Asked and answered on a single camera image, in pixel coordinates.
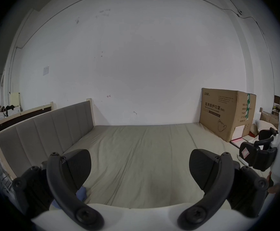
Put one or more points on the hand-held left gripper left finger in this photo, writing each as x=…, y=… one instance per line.
x=58, y=184

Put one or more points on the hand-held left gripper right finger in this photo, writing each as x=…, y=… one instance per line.
x=223, y=184

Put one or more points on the person's right hand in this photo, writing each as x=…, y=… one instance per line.
x=275, y=188

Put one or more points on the white pillow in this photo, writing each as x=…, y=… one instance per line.
x=266, y=126

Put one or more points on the blue garment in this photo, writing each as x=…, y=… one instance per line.
x=81, y=194

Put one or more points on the large brown cardboard carton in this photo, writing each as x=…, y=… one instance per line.
x=223, y=113

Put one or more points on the grey padded headboard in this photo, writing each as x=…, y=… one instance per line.
x=41, y=133

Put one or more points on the bed with beige sheet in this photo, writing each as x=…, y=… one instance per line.
x=144, y=157

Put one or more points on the dark brown headboard, cream frame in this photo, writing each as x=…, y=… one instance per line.
x=24, y=115

